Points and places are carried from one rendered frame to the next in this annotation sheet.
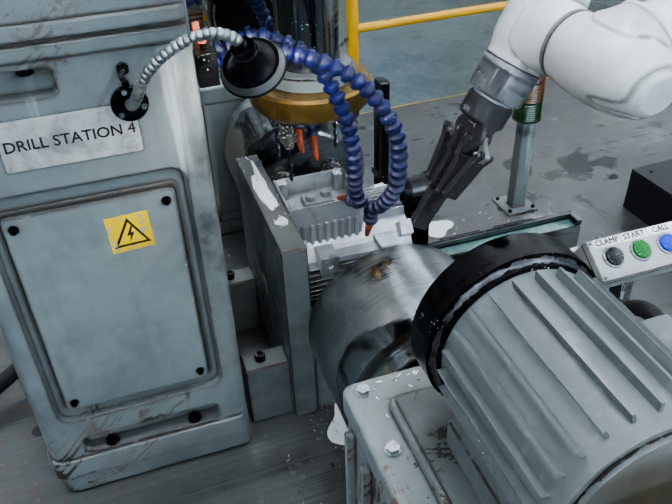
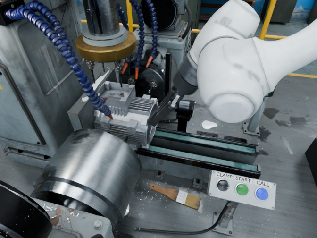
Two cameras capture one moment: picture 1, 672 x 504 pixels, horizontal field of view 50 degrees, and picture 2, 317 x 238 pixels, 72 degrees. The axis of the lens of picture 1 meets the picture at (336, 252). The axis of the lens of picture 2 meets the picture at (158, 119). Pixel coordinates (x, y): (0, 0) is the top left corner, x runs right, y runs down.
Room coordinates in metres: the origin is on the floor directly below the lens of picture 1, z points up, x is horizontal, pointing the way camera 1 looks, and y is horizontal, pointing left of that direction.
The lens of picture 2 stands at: (0.53, -0.45, 1.59)
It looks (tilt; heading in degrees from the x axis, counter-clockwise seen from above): 42 degrees down; 32
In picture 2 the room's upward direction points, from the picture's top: straight up
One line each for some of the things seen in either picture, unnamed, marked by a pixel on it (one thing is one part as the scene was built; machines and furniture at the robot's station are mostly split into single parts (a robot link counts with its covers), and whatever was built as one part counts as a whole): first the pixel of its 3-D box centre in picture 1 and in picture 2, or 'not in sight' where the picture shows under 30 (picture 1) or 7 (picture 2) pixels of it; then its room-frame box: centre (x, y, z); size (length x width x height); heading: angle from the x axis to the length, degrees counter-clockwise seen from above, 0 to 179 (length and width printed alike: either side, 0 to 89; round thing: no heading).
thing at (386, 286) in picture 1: (428, 378); (82, 197); (0.67, -0.12, 1.04); 0.37 x 0.25 x 0.25; 18
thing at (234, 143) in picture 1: (287, 151); (150, 72); (1.33, 0.09, 1.04); 0.41 x 0.25 x 0.25; 18
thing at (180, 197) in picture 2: not in sight; (174, 194); (0.93, -0.27, 0.80); 0.21 x 0.05 x 0.01; 100
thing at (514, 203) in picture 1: (525, 126); (263, 96); (1.46, -0.43, 1.01); 0.08 x 0.08 x 0.42; 18
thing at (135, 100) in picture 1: (195, 74); not in sight; (0.72, 0.14, 1.46); 0.18 x 0.11 x 0.13; 108
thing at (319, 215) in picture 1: (317, 207); (115, 98); (1.00, 0.03, 1.11); 0.12 x 0.11 x 0.07; 107
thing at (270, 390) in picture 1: (255, 288); (94, 120); (0.96, 0.14, 0.97); 0.30 x 0.11 x 0.34; 18
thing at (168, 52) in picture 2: (382, 145); (168, 82); (1.18, -0.09, 1.12); 0.04 x 0.03 x 0.26; 108
